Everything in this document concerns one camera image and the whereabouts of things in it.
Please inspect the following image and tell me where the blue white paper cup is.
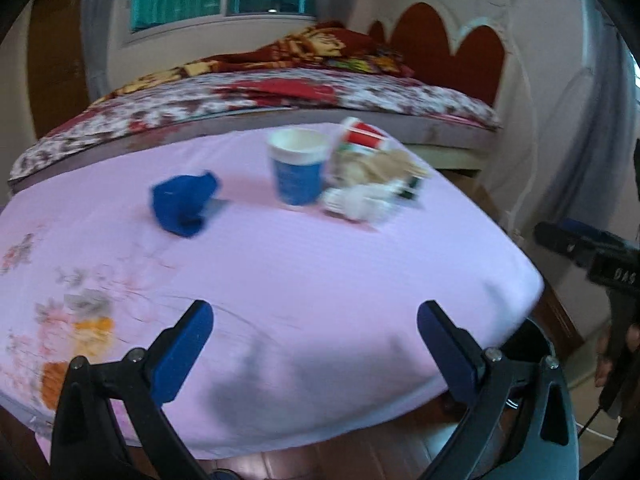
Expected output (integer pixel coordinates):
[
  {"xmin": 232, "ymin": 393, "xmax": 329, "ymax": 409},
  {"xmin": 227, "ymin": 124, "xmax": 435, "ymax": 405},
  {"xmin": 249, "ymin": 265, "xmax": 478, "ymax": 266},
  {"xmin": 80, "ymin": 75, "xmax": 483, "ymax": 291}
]
[{"xmin": 267, "ymin": 127, "xmax": 331, "ymax": 207}]

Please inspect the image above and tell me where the green white carton box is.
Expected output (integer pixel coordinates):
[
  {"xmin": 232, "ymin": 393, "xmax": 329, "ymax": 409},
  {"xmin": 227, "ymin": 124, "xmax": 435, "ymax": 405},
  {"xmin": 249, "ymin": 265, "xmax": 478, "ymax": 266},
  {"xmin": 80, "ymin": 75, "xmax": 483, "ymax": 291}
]
[{"xmin": 335, "ymin": 143, "xmax": 424, "ymax": 201}]

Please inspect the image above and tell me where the bed with floral sheet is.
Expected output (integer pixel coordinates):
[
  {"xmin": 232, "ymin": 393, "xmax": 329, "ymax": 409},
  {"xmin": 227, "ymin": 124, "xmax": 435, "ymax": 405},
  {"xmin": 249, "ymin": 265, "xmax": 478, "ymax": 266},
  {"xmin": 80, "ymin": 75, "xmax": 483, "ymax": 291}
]
[{"xmin": 8, "ymin": 68, "xmax": 502, "ymax": 193}]

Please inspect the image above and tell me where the pink floral tablecloth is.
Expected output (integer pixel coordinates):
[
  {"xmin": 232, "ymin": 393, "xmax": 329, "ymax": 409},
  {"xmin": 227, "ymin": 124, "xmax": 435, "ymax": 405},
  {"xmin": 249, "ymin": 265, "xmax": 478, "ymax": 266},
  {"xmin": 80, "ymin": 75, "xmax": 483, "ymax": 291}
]
[{"xmin": 1, "ymin": 130, "xmax": 544, "ymax": 458}]

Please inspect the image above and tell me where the red patterned blanket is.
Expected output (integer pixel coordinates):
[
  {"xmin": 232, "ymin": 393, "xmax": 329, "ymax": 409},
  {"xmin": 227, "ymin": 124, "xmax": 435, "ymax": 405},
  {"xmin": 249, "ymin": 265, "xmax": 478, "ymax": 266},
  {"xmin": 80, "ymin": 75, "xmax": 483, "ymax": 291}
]
[{"xmin": 98, "ymin": 21, "xmax": 413, "ymax": 103}]

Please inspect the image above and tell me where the person's right hand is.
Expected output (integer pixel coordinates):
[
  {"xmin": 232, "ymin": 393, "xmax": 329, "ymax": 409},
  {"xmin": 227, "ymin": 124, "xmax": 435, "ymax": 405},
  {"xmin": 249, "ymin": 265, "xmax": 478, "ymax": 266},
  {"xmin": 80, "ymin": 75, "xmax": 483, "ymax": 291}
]
[{"xmin": 594, "ymin": 324, "xmax": 640, "ymax": 388}]

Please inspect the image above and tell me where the black trash bin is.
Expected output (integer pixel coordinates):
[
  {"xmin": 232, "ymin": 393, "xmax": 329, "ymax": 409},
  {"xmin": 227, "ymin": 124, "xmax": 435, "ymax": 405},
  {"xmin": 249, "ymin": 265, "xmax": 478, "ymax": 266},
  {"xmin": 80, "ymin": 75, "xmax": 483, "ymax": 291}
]
[{"xmin": 429, "ymin": 314, "xmax": 566, "ymax": 480}]

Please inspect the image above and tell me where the blue cloth rag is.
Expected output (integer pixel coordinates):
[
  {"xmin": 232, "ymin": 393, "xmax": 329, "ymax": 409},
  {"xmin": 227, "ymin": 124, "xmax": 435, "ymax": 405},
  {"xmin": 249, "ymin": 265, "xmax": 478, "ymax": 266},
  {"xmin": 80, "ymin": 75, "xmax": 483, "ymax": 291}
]
[{"xmin": 151, "ymin": 171, "xmax": 219, "ymax": 238}]

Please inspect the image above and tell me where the grey curtain left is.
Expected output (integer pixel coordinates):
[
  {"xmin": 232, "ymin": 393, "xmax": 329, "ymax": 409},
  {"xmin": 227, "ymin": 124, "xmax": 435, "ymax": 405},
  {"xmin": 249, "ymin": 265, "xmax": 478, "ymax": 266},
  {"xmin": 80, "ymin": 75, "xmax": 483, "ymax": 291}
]
[{"xmin": 80, "ymin": 0, "xmax": 114, "ymax": 102}]

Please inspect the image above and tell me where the beige cloth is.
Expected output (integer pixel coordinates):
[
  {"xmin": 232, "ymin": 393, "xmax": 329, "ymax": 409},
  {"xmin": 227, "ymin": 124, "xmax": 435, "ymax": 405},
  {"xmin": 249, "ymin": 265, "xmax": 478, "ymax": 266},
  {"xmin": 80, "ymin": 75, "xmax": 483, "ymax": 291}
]
[{"xmin": 332, "ymin": 150, "xmax": 427, "ymax": 188}]

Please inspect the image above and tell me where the grey curtain right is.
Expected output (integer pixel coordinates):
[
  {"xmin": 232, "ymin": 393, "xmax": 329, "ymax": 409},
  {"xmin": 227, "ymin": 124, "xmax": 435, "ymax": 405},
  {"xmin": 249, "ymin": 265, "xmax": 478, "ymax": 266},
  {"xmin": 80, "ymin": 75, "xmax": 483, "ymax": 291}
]
[{"xmin": 551, "ymin": 0, "xmax": 637, "ymax": 229}]

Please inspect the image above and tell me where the brown wooden door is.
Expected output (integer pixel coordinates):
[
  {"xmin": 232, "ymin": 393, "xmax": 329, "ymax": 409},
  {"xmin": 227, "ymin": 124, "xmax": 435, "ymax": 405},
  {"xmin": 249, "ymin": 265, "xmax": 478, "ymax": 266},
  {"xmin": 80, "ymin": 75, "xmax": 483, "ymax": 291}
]
[{"xmin": 27, "ymin": 0, "xmax": 89, "ymax": 139}]

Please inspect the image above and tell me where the white tissue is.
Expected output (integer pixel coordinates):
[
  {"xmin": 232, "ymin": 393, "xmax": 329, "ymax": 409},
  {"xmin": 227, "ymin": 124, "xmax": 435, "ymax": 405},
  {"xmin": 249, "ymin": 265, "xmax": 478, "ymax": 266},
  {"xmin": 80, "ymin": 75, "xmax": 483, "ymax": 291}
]
[{"xmin": 320, "ymin": 183, "xmax": 397, "ymax": 223}]

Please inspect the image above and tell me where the red paper cup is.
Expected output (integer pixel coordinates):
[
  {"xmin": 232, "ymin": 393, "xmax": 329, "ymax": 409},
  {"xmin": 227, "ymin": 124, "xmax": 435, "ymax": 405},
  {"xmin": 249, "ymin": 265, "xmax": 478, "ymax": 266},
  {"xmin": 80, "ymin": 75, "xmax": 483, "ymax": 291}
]
[{"xmin": 341, "ymin": 117, "xmax": 390, "ymax": 152}]

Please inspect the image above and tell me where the red heart headboard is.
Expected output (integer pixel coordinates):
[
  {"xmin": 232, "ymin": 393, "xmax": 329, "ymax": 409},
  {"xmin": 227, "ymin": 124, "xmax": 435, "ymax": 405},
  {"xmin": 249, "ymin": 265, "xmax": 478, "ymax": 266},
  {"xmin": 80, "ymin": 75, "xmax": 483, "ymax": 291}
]
[{"xmin": 368, "ymin": 1, "xmax": 509, "ymax": 106}]

